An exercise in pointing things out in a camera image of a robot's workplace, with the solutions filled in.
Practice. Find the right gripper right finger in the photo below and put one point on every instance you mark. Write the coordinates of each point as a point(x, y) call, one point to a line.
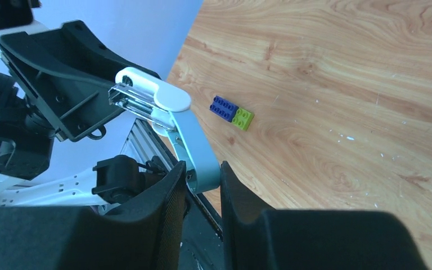
point(258, 236)

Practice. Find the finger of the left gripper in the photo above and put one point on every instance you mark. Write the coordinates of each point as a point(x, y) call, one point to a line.
point(66, 74)

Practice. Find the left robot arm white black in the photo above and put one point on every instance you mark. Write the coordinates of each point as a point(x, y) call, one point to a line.
point(27, 139)

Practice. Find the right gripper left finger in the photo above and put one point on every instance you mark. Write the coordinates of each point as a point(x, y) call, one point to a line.
point(143, 233)

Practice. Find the purple green toy brick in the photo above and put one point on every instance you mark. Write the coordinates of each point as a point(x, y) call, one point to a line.
point(232, 113)

